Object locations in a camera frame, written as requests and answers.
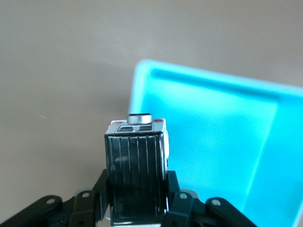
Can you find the cyan plastic bin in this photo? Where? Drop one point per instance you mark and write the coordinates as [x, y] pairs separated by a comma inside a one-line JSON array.
[[213, 132]]

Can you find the white jeep toy black roof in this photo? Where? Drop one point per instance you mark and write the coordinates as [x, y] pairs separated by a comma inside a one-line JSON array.
[[135, 170]]

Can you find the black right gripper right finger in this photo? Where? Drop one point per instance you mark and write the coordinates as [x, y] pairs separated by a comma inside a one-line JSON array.
[[184, 208]]

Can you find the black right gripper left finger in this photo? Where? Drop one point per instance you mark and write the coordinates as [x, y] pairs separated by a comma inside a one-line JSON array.
[[80, 208]]

